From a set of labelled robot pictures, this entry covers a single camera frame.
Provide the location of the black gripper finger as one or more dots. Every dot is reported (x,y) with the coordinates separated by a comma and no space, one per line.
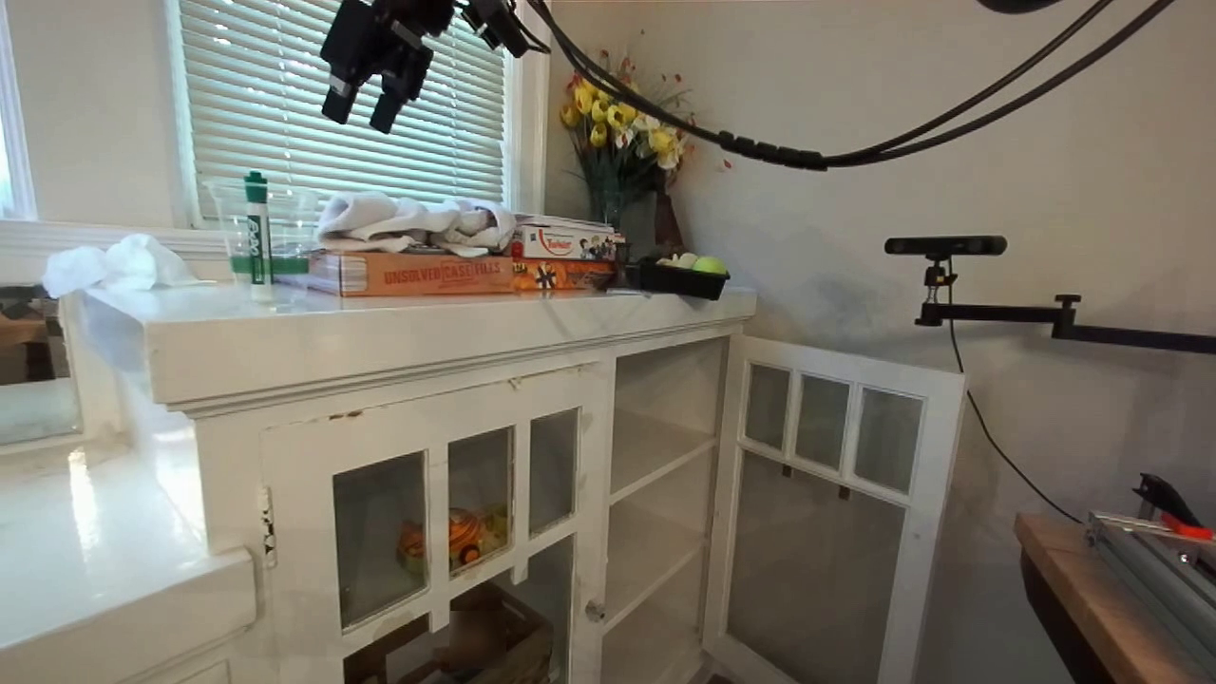
(396,102)
(343,94)

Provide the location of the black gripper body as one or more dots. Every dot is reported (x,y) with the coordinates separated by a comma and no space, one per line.
(384,29)

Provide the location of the clear plastic cup green band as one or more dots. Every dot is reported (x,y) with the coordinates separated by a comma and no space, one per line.
(288,232)

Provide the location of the green marker pen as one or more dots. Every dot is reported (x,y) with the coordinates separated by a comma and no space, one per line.
(258,229)

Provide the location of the white printed game box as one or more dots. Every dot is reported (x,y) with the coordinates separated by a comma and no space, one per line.
(572,241)

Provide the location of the wide white window blinds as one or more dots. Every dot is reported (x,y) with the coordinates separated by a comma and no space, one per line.
(343,116)

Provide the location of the yellow flower bouquet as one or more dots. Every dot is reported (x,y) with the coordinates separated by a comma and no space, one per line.
(620,121)

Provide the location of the tall white glass-door cabinet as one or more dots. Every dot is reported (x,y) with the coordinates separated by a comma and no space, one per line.
(319,345)

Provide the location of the dark flower vase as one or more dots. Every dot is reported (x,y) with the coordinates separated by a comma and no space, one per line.
(640,216)

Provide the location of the crumpled white cloth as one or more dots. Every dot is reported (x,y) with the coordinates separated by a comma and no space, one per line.
(116,268)

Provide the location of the black tray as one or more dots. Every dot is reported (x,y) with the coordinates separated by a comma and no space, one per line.
(678,288)

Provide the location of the orange toy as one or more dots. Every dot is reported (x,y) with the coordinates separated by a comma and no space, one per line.
(463,536)

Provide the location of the low white drawer cabinet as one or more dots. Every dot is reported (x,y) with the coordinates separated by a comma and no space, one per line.
(102,558)

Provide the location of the brown basket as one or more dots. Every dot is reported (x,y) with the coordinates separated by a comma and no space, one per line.
(496,633)

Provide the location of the white glass cabinet door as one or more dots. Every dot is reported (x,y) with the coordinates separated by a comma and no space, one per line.
(933,507)

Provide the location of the wooden table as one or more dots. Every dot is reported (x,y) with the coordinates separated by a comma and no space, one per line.
(1079,596)

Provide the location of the red black tool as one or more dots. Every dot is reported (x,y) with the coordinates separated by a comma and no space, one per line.
(1171,500)

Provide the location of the grey metal equipment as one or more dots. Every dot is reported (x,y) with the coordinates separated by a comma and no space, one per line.
(1161,583)

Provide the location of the black stereo camera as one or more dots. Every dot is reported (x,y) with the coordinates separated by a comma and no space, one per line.
(944,245)

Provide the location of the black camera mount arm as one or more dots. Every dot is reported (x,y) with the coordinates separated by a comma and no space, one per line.
(1013,312)

